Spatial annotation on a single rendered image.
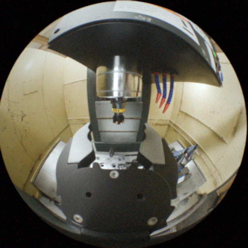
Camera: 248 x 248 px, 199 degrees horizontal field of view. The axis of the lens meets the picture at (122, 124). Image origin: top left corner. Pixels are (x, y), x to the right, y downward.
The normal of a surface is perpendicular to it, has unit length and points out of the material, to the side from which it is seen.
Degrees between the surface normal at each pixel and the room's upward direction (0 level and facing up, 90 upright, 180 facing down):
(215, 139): 90
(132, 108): 90
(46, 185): 24
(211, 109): 90
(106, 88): 90
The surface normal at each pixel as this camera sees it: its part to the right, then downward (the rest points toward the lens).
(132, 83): 0.50, 0.41
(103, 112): 0.05, 0.47
